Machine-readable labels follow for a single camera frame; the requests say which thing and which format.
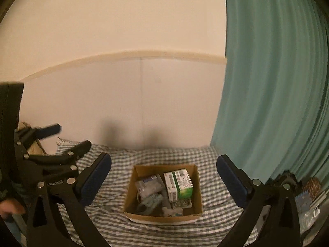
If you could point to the green and white medicine box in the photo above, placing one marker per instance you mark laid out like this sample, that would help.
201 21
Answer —
178 182

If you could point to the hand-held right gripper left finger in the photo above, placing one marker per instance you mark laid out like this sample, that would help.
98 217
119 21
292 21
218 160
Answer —
95 177

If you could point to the brown patterned bag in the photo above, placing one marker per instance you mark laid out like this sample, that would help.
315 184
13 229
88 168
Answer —
312 187

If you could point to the clear plastic bottle blue label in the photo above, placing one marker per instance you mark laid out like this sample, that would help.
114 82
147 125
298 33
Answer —
149 186

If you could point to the floral white pillow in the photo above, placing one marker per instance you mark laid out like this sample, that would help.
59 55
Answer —
64 145

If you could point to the person's left hand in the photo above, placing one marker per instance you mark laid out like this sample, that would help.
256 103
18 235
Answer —
10 207

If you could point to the grey checked blanket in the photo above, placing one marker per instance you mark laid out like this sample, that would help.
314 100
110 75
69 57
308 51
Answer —
115 164

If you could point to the white ointment tube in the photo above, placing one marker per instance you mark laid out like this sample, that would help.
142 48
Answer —
172 211

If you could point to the beige pillow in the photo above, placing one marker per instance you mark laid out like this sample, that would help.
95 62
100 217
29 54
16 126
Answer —
34 148

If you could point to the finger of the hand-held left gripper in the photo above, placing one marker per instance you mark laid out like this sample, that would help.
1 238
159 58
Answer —
77 148
48 130

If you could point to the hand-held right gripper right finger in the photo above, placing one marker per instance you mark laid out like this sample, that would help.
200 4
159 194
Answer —
231 180

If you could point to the green curtain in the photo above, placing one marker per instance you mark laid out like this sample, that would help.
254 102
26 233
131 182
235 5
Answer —
270 82

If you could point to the brown cardboard box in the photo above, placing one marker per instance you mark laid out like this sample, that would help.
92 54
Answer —
162 214

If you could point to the black bag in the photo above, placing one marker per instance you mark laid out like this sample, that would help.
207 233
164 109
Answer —
287 178

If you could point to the bluish plastic bag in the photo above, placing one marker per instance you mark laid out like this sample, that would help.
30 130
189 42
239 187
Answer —
307 211

